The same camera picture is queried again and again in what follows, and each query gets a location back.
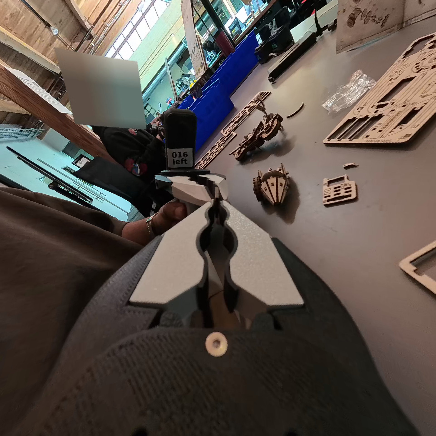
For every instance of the wooden vehicle model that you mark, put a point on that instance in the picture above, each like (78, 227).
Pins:
(272, 185)

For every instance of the blue plastic bin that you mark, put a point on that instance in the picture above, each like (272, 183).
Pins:
(245, 54)
(214, 115)

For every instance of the person's brown shirt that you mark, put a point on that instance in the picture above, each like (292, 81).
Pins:
(51, 272)

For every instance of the white paper sign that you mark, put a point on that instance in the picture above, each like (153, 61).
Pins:
(41, 90)

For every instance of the tiny wooden piece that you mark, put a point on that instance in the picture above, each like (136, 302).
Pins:
(350, 166)

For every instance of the black metal bar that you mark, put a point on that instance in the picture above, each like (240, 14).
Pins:
(51, 177)

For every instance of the standing display board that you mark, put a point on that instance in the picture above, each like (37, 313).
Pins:
(192, 41)

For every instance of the wooden sheet with gear cutouts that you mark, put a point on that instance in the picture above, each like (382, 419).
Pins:
(406, 265)

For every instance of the brown wooden parts sheet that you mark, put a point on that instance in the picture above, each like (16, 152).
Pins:
(214, 151)
(245, 114)

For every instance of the flat black box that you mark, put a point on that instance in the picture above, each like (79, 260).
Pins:
(293, 58)

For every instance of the wooden sheet with slot cutouts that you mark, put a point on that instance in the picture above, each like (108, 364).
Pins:
(368, 139)

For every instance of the wooden motorcycle model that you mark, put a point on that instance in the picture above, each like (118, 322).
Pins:
(265, 126)

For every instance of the person's left hand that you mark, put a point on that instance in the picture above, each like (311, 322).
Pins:
(170, 216)

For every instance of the wooden beam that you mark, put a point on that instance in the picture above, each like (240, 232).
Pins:
(51, 112)

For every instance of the black equipment case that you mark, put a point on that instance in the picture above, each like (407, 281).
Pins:
(272, 44)

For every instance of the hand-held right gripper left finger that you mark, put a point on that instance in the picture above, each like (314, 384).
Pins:
(170, 269)

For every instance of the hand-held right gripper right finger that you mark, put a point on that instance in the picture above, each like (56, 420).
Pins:
(265, 269)

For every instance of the curved wooden piece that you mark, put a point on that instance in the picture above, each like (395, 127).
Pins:
(295, 111)

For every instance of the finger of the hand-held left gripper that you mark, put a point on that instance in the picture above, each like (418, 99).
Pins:
(223, 190)
(190, 190)

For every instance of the clear plastic sheet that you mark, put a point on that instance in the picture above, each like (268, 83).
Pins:
(374, 20)

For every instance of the small wooden window panel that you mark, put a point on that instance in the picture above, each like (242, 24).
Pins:
(353, 192)

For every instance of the person's left forearm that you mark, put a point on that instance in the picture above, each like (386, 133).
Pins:
(136, 231)

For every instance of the grey desk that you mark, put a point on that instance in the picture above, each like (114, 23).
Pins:
(340, 238)

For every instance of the crumpled clear plastic bag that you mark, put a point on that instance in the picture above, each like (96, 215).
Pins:
(347, 92)

